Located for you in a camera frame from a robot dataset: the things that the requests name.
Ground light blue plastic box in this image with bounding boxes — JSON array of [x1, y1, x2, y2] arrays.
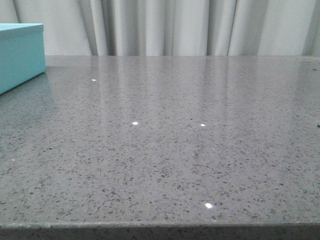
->
[[0, 23, 46, 94]]

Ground grey pleated curtain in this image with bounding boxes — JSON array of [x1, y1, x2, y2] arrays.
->
[[0, 0, 320, 57]]

